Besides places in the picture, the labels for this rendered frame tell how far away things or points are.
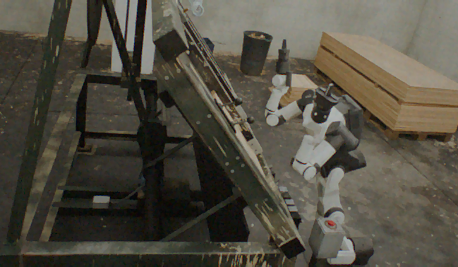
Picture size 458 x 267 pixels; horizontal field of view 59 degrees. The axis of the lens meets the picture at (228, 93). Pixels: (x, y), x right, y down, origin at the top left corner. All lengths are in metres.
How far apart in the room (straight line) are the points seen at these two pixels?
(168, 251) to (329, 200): 1.17
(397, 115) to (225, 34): 3.48
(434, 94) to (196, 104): 4.59
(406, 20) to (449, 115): 3.48
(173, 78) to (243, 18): 6.09
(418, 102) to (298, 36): 3.13
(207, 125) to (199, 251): 0.70
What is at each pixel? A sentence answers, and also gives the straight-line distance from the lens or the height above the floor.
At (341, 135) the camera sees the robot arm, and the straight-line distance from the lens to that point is 2.23.
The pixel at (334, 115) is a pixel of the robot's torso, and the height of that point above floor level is 1.36.
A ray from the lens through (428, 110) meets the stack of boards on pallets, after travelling 5.93.
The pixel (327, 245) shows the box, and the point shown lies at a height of 0.85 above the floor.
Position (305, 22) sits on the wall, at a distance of 8.05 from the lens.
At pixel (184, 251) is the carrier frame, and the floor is 0.79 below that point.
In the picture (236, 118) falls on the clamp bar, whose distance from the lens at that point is 2.50.
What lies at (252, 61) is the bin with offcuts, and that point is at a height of 0.24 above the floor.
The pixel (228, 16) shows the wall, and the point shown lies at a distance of 7.50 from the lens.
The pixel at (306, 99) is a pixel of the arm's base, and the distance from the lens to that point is 2.57.
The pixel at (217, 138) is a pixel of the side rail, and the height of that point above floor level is 1.42.
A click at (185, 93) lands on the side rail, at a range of 1.57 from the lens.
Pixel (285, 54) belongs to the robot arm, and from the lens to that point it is 2.53.
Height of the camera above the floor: 2.24
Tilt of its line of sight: 23 degrees down
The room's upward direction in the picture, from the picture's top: 11 degrees clockwise
